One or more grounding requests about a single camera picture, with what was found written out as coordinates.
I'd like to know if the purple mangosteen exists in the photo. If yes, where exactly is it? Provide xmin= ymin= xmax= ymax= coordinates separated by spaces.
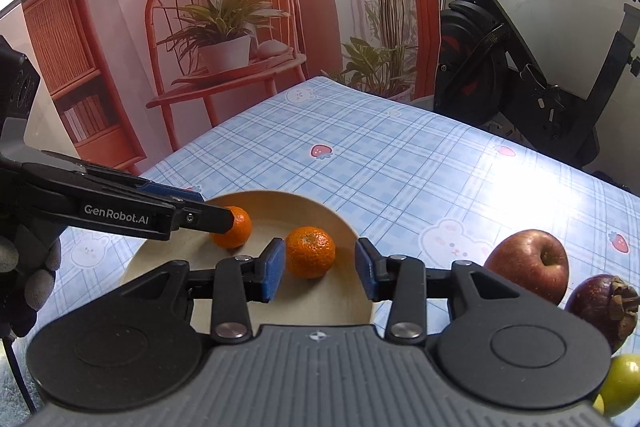
xmin=565 ymin=273 xmax=640 ymax=342

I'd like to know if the person's left hand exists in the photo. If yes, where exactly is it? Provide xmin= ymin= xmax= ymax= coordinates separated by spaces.
xmin=0 ymin=224 xmax=63 ymax=339

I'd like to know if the mandarin orange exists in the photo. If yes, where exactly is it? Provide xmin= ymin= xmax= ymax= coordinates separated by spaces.
xmin=212 ymin=206 xmax=253 ymax=250
xmin=285 ymin=226 xmax=337 ymax=279

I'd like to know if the green apple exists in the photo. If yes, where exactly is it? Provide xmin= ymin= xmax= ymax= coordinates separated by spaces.
xmin=594 ymin=353 xmax=640 ymax=418

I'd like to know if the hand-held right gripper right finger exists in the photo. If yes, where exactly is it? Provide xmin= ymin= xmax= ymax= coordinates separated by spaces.
xmin=354 ymin=238 xmax=525 ymax=343

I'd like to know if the black cable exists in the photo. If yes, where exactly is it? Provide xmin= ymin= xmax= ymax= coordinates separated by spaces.
xmin=0 ymin=332 xmax=38 ymax=413

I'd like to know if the beige bowl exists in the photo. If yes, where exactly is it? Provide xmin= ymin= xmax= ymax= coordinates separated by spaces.
xmin=121 ymin=190 xmax=376 ymax=328

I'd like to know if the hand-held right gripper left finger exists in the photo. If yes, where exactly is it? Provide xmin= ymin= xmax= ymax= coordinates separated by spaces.
xmin=117 ymin=238 xmax=287 ymax=343

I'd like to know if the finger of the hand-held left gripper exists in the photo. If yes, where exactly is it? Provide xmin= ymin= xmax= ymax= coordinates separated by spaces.
xmin=136 ymin=179 xmax=207 ymax=204
xmin=174 ymin=201 xmax=236 ymax=234

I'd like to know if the blue plaid tablecloth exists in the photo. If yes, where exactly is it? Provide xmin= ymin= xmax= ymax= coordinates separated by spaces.
xmin=47 ymin=76 xmax=640 ymax=360

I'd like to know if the black exercise bike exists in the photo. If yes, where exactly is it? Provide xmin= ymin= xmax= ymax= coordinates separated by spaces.
xmin=434 ymin=0 xmax=640 ymax=170

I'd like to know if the red apple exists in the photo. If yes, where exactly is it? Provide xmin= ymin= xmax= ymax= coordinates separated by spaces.
xmin=484 ymin=229 xmax=570 ymax=306

